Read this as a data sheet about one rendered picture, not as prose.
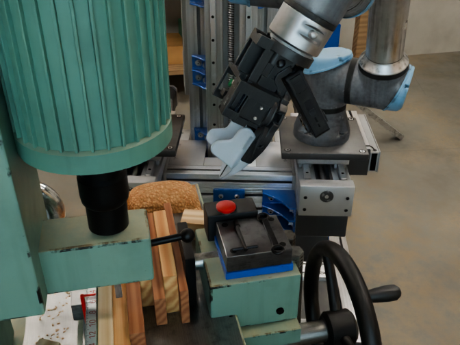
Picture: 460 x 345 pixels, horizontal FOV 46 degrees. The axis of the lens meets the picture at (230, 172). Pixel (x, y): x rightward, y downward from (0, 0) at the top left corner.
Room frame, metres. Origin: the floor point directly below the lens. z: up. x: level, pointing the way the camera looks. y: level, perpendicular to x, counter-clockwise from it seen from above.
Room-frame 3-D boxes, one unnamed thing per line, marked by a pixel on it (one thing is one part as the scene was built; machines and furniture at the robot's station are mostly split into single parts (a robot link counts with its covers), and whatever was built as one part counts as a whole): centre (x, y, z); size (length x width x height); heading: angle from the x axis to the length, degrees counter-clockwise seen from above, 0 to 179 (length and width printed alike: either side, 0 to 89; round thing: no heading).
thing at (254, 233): (0.65, -0.02, 0.99); 0.13 x 0.11 x 0.06; 12
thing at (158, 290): (0.66, 0.12, 0.93); 0.21 x 0.02 x 0.05; 12
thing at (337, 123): (1.32, -0.25, 0.87); 0.15 x 0.15 x 0.10
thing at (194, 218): (0.77, 0.06, 0.92); 0.05 x 0.04 x 0.04; 84
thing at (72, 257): (0.56, 0.17, 1.03); 0.14 x 0.07 x 0.09; 102
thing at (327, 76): (1.31, -0.25, 0.98); 0.13 x 0.12 x 0.14; 67
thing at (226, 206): (0.68, 0.01, 1.02); 0.03 x 0.03 x 0.01
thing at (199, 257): (0.64, 0.04, 0.95); 0.09 x 0.07 x 0.09; 12
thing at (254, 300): (0.65, -0.02, 0.91); 0.15 x 0.14 x 0.09; 12
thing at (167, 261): (0.66, 0.10, 0.94); 0.16 x 0.02 x 0.07; 12
